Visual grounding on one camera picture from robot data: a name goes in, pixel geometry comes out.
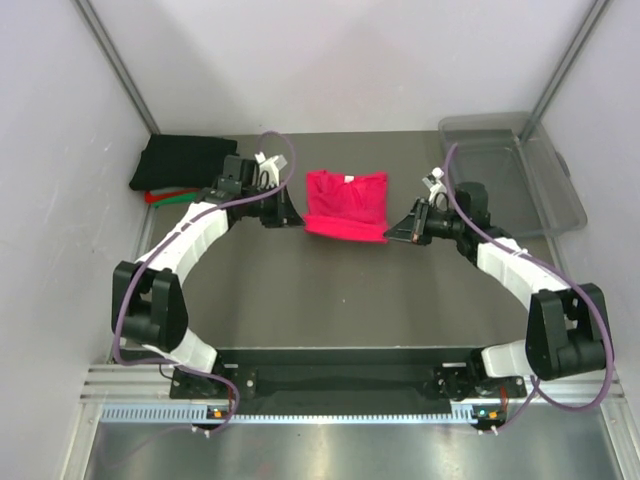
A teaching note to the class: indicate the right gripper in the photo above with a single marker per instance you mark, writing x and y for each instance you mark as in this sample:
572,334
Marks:
414,227

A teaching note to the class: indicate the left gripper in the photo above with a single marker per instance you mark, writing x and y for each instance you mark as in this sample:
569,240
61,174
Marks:
283,214

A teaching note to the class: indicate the pink t shirt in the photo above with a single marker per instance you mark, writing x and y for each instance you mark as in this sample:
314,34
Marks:
347,207

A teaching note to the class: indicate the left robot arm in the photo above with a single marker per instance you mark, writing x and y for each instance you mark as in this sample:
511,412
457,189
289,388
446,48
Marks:
148,304

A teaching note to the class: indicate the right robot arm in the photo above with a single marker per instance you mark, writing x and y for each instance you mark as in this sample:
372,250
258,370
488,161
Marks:
567,330

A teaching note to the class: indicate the folded green t shirt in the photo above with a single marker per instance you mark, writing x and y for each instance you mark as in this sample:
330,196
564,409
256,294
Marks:
177,197

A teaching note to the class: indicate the clear plastic bin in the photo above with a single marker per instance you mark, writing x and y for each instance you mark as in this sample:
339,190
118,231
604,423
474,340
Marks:
528,182

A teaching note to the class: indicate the folded black t shirt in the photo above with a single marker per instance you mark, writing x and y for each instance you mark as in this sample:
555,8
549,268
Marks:
181,161

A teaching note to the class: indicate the folded red t shirt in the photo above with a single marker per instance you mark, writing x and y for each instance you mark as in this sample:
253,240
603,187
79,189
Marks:
156,192

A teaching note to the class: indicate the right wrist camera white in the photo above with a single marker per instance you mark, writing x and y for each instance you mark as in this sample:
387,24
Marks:
434,183

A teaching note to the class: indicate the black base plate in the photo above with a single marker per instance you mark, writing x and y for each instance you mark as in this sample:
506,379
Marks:
298,404

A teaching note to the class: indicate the grey cable duct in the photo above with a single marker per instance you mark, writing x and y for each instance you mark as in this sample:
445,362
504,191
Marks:
201,414

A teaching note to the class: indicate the aluminium frame rail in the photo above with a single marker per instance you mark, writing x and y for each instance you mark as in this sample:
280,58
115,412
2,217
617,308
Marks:
146,383

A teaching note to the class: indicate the right corner frame post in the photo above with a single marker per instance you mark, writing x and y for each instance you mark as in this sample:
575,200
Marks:
588,25

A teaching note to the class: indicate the corner frame post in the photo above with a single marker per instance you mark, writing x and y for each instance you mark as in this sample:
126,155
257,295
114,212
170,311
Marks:
91,19
588,25

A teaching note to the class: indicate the left corner frame post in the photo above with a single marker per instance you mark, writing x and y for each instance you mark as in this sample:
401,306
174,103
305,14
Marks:
91,19

